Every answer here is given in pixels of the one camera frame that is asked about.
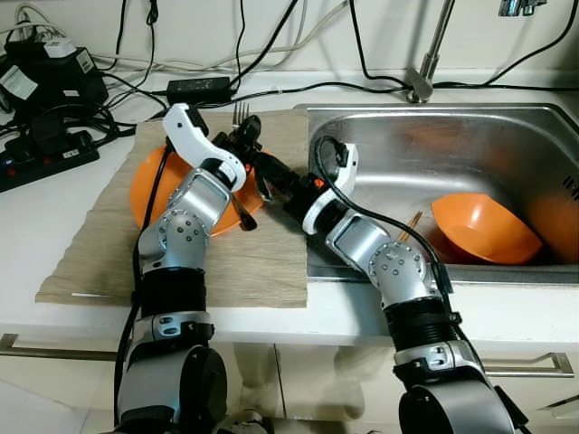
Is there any stainless steel sink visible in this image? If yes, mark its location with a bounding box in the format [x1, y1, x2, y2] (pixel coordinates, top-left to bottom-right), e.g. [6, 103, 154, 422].
[294, 102, 579, 283]

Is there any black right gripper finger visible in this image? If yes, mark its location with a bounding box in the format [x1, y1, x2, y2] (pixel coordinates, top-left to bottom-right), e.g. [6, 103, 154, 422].
[256, 152, 299, 184]
[256, 174, 292, 203]

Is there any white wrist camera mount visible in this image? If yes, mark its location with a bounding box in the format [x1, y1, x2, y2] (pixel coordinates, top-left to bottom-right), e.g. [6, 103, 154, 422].
[163, 102, 247, 191]
[303, 140, 360, 234]

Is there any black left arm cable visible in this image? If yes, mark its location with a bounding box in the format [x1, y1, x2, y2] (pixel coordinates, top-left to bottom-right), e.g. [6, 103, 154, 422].
[113, 149, 173, 434]

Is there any black charger box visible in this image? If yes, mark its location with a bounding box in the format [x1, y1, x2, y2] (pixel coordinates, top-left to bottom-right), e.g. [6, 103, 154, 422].
[0, 41, 109, 118]

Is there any gold metal spoon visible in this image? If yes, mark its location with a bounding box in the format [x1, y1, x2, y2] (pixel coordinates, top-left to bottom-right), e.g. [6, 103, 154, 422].
[233, 192, 259, 231]

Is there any black power cable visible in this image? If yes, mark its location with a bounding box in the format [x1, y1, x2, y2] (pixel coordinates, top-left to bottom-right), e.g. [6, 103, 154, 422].
[432, 0, 579, 91]
[231, 81, 410, 99]
[346, 0, 410, 90]

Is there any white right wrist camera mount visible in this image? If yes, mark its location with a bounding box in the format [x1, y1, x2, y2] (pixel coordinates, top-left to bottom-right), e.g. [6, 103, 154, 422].
[303, 140, 360, 234]

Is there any slim steel faucet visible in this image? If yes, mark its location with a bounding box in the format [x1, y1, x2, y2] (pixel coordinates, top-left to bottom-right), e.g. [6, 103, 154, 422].
[405, 0, 458, 103]

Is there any black power adapter brick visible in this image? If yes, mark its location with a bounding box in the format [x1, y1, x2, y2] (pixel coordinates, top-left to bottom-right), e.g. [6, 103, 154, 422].
[166, 77, 233, 105]

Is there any beige woven table mat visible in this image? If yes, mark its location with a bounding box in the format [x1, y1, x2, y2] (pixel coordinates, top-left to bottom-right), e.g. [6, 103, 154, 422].
[34, 108, 313, 310]

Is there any orange plastic plate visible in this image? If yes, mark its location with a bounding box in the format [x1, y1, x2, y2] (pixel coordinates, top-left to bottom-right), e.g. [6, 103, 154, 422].
[129, 145, 268, 238]

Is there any cream cabinet door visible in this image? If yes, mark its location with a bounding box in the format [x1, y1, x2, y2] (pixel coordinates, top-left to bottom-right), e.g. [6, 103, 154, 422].
[271, 312, 579, 434]

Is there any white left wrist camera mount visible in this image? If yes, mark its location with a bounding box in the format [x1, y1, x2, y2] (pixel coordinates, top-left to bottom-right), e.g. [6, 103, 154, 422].
[163, 102, 247, 191]

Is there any chrome tap valve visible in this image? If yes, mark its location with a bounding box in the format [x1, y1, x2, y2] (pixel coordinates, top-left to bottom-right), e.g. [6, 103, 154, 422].
[498, 0, 548, 17]

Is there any wooden chopstick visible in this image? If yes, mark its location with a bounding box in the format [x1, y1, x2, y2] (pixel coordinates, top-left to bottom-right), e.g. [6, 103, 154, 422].
[398, 210, 424, 245]

